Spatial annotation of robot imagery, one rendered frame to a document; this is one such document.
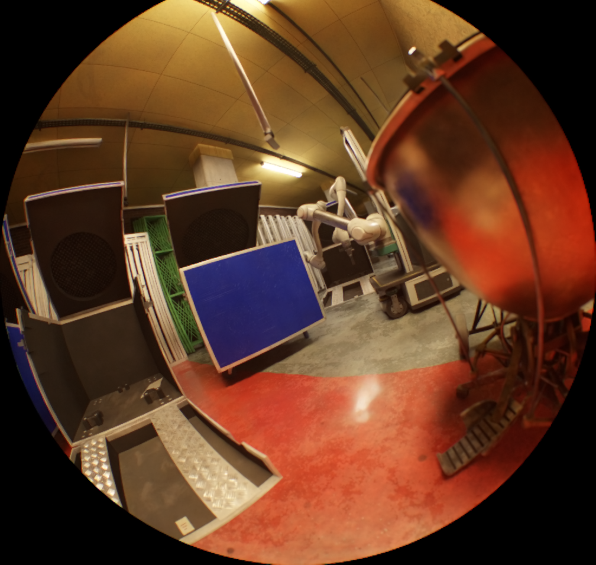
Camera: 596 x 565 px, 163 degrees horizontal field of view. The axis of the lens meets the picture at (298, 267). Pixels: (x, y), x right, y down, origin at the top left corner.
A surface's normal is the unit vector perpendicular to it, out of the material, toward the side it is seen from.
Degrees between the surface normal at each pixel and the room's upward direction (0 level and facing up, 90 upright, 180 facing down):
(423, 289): 90
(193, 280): 90
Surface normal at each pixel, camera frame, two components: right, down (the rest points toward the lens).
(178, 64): 0.35, 0.94
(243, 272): 0.49, -0.21
